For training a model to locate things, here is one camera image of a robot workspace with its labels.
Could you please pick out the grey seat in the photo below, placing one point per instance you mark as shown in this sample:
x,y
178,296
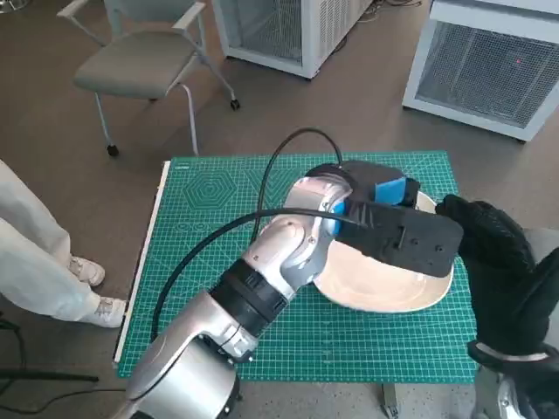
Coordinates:
x,y
543,242

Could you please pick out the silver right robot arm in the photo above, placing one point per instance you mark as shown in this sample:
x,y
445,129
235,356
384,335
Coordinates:
x,y
515,384

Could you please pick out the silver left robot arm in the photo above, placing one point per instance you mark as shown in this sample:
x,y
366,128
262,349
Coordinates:
x,y
271,270

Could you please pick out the grey chair with white frame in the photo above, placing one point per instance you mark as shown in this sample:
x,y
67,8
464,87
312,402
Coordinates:
x,y
131,65

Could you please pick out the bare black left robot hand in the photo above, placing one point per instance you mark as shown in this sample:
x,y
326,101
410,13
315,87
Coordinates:
x,y
375,174

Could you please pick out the white plate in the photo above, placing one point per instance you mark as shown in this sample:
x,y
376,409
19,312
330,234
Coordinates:
x,y
371,288

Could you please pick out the white mesh cabinet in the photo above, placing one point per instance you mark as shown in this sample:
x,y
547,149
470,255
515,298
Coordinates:
x,y
476,70
314,39

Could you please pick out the green cutting mat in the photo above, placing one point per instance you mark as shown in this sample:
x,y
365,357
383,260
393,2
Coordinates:
x,y
349,349

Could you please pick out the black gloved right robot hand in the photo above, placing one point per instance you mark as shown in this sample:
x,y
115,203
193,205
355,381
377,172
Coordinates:
x,y
502,279

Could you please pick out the metal table bracket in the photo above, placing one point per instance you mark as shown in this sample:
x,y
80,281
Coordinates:
x,y
388,401

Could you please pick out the silver chair base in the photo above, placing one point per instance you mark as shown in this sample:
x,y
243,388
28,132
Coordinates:
x,y
11,2

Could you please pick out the black stand leg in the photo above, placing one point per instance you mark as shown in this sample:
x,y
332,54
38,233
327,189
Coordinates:
x,y
48,375

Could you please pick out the white table edge strip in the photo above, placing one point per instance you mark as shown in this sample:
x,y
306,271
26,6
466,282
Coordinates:
x,y
148,227

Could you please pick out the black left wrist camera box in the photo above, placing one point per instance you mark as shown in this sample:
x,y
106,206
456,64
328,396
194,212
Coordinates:
x,y
415,240

